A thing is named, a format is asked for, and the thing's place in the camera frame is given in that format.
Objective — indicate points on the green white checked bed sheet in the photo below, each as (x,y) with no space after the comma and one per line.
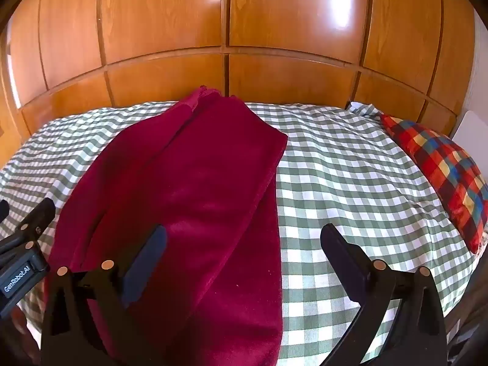
(343,183)

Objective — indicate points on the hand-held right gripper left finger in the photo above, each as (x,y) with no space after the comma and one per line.
(148,263)

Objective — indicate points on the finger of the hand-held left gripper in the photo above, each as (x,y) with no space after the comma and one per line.
(40,215)
(3,209)

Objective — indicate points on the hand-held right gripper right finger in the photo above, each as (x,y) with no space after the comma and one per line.
(343,263)

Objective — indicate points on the multicoloured plaid cushion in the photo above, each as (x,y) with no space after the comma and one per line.
(438,160)

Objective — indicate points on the dark red velvet garment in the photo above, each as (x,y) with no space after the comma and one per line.
(198,183)

